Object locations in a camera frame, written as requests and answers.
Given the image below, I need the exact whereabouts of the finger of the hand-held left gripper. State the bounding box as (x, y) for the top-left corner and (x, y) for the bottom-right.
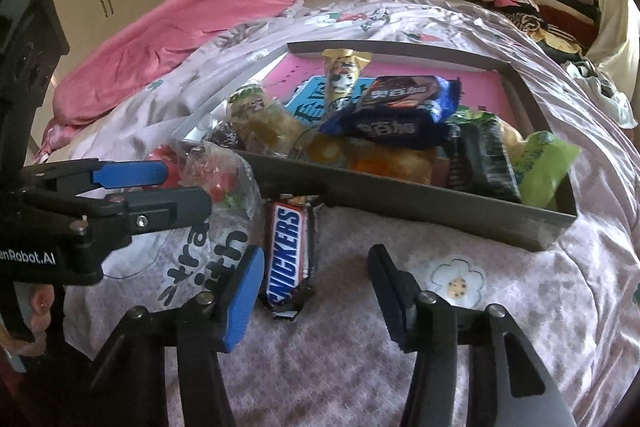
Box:
(20, 158), (169, 198)
(25, 186), (214, 241)

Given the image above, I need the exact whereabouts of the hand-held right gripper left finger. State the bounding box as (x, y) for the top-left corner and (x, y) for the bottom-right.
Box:
(87, 244), (267, 427)

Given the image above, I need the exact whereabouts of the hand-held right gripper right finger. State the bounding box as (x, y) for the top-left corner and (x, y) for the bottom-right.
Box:
(367, 244), (576, 427)

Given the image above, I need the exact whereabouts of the clear candy bag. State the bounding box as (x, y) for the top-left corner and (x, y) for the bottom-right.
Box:
(177, 146), (263, 220)

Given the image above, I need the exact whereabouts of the brown chocolate bar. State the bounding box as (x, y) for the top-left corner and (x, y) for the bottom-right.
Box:
(256, 194), (323, 320)

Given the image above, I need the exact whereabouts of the dark brown snack packet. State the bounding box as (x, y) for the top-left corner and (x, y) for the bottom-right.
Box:
(204, 121), (243, 152)

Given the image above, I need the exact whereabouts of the brown cardboard box tray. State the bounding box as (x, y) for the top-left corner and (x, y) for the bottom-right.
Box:
(172, 39), (579, 253)

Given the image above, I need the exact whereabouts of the clear floss cake packet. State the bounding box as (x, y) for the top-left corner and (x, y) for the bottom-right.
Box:
(227, 86), (306, 155)

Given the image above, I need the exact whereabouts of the orange snack packet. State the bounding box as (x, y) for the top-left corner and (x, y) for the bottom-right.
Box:
(345, 146), (433, 185)

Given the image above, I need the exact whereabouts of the black green-topped snack packet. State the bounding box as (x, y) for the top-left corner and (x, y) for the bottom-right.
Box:
(444, 107), (523, 204)

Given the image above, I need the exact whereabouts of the dark blue pie packet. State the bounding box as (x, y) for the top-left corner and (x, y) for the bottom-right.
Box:
(320, 104), (451, 151)

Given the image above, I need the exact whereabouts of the clear yellow cake packet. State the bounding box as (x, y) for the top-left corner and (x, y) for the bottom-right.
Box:
(500, 122), (528, 160)

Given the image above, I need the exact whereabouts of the light green snack packet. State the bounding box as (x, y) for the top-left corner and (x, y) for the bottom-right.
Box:
(515, 131), (582, 210)

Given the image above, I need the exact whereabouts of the blue brown pie packet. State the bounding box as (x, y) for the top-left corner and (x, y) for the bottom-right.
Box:
(357, 74), (462, 120)

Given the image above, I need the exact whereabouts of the yellow cartoon snack packet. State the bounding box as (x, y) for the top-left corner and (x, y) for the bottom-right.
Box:
(321, 48), (375, 112)

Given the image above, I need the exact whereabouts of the person's left hand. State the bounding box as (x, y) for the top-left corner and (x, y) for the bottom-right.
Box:
(30, 284), (57, 334)

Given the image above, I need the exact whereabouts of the printed strawberry quilt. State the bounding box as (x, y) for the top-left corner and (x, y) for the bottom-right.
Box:
(40, 0), (640, 427)

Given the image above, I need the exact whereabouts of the pink blanket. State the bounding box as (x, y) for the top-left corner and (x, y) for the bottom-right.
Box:
(42, 0), (307, 162)

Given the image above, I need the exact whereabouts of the pink book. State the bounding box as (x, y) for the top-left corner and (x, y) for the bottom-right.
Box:
(260, 54), (516, 142)

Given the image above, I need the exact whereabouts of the white plastic bag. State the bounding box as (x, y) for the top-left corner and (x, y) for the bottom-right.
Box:
(565, 59), (639, 131)

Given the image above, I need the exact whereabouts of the cream curtain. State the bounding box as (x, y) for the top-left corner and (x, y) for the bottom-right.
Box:
(585, 0), (640, 74)

